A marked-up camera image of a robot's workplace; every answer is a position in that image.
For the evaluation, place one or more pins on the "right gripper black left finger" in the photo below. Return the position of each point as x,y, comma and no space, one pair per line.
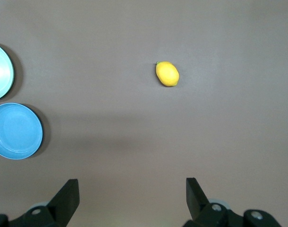
63,203

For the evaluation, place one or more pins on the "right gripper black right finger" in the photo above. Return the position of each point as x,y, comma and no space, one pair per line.
196,201

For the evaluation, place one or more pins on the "yellow lemon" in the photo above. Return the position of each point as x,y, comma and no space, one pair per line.
167,74

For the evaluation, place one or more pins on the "blue plate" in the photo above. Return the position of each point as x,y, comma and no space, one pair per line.
15,131

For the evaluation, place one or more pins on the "light green plate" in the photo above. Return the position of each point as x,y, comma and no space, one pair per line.
1,72

